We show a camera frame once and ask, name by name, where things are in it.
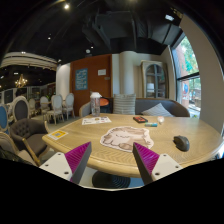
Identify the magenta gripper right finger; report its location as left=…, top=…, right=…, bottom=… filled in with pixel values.
left=133, top=142, right=182, bottom=185

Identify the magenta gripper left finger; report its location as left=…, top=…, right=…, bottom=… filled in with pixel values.
left=40, top=142, right=92, bottom=184

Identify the dark grey computer mouse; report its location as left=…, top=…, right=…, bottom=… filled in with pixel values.
left=173, top=136, right=190, bottom=152

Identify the cat-shaped mouse pad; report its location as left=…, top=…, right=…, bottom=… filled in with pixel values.
left=100, top=126, right=154, bottom=152

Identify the yellow QR code sticker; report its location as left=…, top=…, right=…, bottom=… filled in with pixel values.
left=49, top=130, right=67, bottom=140

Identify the round wooden table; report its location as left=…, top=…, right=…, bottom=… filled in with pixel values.
left=43, top=114, right=223, bottom=187

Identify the small teal yellow pack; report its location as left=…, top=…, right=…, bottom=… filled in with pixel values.
left=145, top=123, right=158, bottom=127

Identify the small black red box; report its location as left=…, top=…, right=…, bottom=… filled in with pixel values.
left=133, top=116, right=148, bottom=123

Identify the small white object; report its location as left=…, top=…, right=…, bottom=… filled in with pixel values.
left=157, top=116, right=165, bottom=124

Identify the dark tufted armchair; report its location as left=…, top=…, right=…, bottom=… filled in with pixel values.
left=10, top=118, right=48, bottom=165

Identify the white printed paper sheet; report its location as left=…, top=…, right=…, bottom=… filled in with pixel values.
left=82, top=116, right=112, bottom=125

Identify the light grey cushion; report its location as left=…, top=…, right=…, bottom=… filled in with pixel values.
left=142, top=103, right=172, bottom=117

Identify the grey sofa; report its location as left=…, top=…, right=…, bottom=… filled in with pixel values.
left=78, top=97, right=191, bottom=118

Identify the white dining chair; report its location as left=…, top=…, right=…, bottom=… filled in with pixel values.
left=47, top=95, right=64, bottom=120
left=63, top=93, right=75, bottom=117

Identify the striped cushion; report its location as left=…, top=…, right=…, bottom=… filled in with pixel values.
left=113, top=94, right=136, bottom=115

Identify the clear tumbler with lid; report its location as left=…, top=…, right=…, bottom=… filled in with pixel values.
left=90, top=92, right=101, bottom=117

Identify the grey oval back chair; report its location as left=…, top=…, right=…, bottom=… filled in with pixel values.
left=12, top=96, right=30, bottom=121

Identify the blue backed chair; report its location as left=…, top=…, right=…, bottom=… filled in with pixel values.
left=0, top=104, right=9, bottom=134

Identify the large window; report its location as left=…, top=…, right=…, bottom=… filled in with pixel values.
left=172, top=36, right=201, bottom=118

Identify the arched glass cabinet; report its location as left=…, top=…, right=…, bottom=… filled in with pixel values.
left=141, top=60, right=168, bottom=98

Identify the chandelier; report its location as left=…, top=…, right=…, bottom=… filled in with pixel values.
left=15, top=75, right=28, bottom=88

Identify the blue wall poster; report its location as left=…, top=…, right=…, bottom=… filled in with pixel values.
left=75, top=68, right=88, bottom=90

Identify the small white wall sign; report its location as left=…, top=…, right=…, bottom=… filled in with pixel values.
left=98, top=69, right=106, bottom=76

